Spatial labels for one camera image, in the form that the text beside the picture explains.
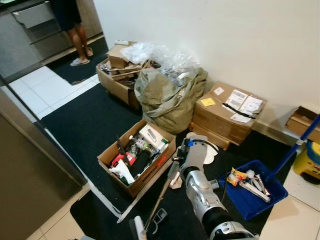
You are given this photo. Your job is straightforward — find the grey handled white broom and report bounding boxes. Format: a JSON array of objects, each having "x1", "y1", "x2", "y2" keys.
[{"x1": 129, "y1": 145, "x2": 187, "y2": 240}]

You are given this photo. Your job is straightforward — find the blue long handled dustpan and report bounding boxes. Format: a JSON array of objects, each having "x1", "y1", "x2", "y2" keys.
[{"x1": 219, "y1": 116, "x2": 320, "y2": 222}]

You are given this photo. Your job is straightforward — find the large dark floor mat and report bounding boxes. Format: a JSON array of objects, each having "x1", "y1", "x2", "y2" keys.
[{"x1": 40, "y1": 85, "x2": 301, "y2": 240}]

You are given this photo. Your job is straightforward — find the small white box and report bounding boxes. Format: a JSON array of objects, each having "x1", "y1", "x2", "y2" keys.
[{"x1": 169, "y1": 172, "x2": 182, "y2": 190}]

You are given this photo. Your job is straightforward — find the white product box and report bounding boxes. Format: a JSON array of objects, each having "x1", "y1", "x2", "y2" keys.
[{"x1": 139, "y1": 124, "x2": 170, "y2": 152}]

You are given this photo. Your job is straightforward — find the open brown cardboard box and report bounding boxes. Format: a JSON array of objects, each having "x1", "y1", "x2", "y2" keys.
[{"x1": 97, "y1": 119, "x2": 177, "y2": 197}]

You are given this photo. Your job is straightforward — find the clear plastic bottle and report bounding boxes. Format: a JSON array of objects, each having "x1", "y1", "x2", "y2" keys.
[{"x1": 127, "y1": 139, "x2": 151, "y2": 157}]

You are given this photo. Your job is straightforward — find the labelled closed cardboard box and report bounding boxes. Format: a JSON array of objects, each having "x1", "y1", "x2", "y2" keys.
[{"x1": 192, "y1": 81, "x2": 267, "y2": 146}]

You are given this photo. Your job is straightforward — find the olive green sack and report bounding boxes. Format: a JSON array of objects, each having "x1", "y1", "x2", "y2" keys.
[{"x1": 135, "y1": 67, "x2": 208, "y2": 135}]

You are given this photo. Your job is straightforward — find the yellow sticky note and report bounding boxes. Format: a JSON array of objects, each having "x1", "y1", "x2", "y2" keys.
[{"x1": 200, "y1": 97, "x2": 217, "y2": 107}]

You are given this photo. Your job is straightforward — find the yellow snack wrapper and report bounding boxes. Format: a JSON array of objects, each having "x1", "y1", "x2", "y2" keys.
[{"x1": 227, "y1": 167, "x2": 248, "y2": 187}]

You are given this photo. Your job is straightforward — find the red and black tool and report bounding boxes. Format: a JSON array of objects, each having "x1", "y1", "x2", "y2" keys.
[{"x1": 111, "y1": 151, "x2": 138, "y2": 168}]

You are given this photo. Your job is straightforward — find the white crumpled bag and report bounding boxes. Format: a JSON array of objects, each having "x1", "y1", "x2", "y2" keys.
[{"x1": 109, "y1": 160, "x2": 136, "y2": 186}]

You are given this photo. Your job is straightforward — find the white plastic tube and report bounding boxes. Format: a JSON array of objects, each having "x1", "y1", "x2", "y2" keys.
[{"x1": 239, "y1": 182, "x2": 271, "y2": 203}]

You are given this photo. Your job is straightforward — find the cardboard box of scraps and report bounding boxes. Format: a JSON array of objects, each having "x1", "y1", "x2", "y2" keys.
[{"x1": 96, "y1": 57, "x2": 156, "y2": 110}]

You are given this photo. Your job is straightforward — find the clear plastic bags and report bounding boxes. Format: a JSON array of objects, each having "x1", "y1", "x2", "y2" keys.
[{"x1": 121, "y1": 41, "x2": 201, "y2": 83}]

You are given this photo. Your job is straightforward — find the small brown cardboard box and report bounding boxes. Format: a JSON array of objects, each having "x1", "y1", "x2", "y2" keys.
[{"x1": 107, "y1": 42, "x2": 138, "y2": 70}]

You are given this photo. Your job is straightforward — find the long brown cardboard box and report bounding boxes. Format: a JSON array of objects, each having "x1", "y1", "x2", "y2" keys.
[{"x1": 286, "y1": 106, "x2": 320, "y2": 146}]

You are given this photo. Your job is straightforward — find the yellow and blue bag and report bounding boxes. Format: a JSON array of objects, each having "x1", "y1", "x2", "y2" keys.
[{"x1": 292, "y1": 140, "x2": 320, "y2": 185}]

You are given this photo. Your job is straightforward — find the dark kitchen mat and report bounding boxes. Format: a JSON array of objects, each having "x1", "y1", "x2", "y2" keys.
[{"x1": 47, "y1": 37, "x2": 108, "y2": 86}]

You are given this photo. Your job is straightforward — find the grey fridge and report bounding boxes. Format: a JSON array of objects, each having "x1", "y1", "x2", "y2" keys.
[{"x1": 0, "y1": 75, "x2": 88, "y2": 240}]

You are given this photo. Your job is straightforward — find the person in black shorts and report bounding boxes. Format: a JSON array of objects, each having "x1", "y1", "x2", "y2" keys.
[{"x1": 50, "y1": 0, "x2": 94, "y2": 67}]

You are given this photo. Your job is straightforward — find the grey kitchen cabinets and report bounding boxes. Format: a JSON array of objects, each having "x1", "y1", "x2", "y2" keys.
[{"x1": 0, "y1": 0, "x2": 103, "y2": 78}]

